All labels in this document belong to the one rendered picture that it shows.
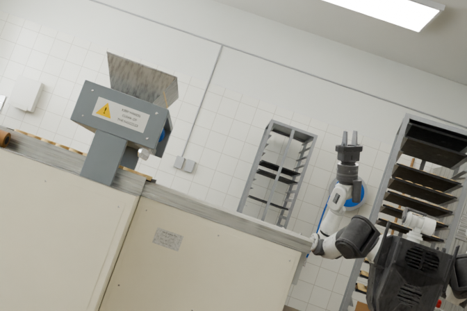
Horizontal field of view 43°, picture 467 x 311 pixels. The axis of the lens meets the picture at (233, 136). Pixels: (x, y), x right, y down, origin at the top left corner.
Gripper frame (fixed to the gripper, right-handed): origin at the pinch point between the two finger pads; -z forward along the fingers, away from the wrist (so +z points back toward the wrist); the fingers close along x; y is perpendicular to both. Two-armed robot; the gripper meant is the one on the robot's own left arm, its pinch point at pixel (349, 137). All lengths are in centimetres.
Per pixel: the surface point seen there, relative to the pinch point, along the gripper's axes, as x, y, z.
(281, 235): -29.3, -0.3, 39.3
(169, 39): 64, -447, -26
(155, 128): -80, -9, -5
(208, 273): -59, -5, 54
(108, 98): -96, -18, -15
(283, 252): -30, 2, 45
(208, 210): -57, -13, 30
